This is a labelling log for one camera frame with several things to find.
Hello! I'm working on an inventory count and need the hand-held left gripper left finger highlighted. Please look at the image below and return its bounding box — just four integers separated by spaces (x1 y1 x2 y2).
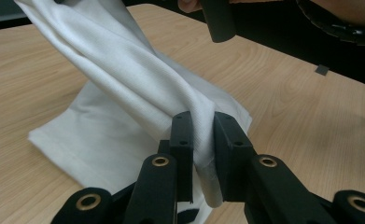
157 110 195 203

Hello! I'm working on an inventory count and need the grey tape piece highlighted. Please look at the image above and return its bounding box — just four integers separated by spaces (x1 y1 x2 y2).
314 63 330 77

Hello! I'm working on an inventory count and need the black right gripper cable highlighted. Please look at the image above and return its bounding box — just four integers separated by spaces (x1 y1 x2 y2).
295 0 365 47

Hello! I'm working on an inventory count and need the white printed tank top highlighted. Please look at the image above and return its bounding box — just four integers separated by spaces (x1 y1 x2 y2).
13 0 253 224

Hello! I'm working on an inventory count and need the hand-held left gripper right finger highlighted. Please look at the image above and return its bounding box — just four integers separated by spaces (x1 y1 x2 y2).
213 111 260 203

